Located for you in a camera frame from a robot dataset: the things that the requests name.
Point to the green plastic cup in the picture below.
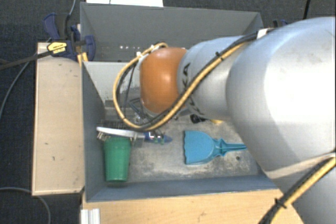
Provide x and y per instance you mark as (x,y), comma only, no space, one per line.
(116,160)

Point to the blue plastic scoop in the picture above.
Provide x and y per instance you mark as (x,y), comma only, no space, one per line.
(199,148)

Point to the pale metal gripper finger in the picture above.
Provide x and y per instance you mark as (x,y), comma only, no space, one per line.
(115,124)
(118,132)

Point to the pale wood flat board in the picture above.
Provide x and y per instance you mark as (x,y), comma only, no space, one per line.
(57,123)

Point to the grey metal bin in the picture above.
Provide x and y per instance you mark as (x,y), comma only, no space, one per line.
(162,165)

